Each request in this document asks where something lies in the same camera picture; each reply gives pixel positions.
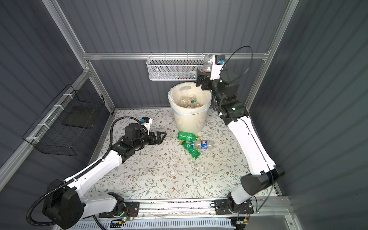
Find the large green soda bottle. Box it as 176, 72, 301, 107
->
177, 131, 200, 142

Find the white cable duct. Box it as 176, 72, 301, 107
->
64, 218, 236, 230

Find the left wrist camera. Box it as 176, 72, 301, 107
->
140, 117, 153, 133

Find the clear bottle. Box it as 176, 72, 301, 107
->
178, 96, 191, 108

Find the small green bottle yellow cap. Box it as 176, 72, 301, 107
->
180, 141, 200, 159

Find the white wire mesh basket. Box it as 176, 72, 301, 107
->
146, 57, 204, 81

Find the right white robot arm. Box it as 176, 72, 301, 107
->
195, 70, 285, 213

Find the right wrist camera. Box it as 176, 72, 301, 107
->
210, 55, 226, 81

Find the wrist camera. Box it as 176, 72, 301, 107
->
140, 117, 153, 133
210, 55, 226, 81

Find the pepsi bottle blue label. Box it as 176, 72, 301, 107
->
190, 140, 214, 150

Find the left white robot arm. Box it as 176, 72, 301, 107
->
26, 117, 167, 230

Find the black wire mesh basket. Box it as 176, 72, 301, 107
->
22, 87, 105, 156

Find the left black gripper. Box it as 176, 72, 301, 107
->
133, 130, 165, 150

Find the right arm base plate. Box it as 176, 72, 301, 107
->
211, 199, 254, 215

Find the red label cola bottle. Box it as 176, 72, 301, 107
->
202, 54, 213, 73

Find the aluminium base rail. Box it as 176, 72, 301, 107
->
126, 196, 294, 219

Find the cream plastic waste bin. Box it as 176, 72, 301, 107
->
167, 82, 212, 134

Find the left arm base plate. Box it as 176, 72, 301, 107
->
98, 202, 140, 218

